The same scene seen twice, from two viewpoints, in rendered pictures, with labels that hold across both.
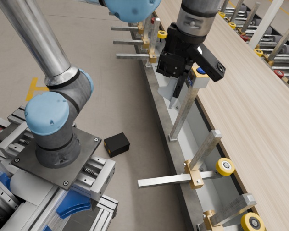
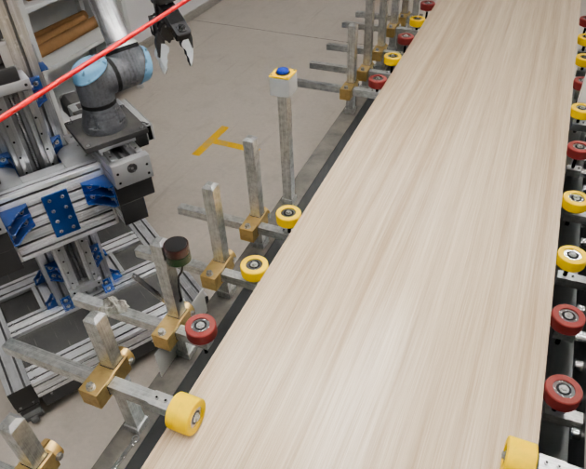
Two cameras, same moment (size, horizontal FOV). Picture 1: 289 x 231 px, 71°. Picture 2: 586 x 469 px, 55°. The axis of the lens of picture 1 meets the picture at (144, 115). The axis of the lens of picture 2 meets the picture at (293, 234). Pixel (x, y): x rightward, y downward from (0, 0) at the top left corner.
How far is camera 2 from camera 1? 1.51 m
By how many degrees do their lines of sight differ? 32
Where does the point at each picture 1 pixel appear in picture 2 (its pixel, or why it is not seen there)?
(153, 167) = not seen: hidden behind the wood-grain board
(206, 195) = not seen: hidden behind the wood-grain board
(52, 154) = (87, 114)
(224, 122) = (348, 177)
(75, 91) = (123, 61)
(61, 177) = (88, 141)
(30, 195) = (67, 160)
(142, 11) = not seen: outside the picture
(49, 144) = (84, 100)
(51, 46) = (108, 15)
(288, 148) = (420, 233)
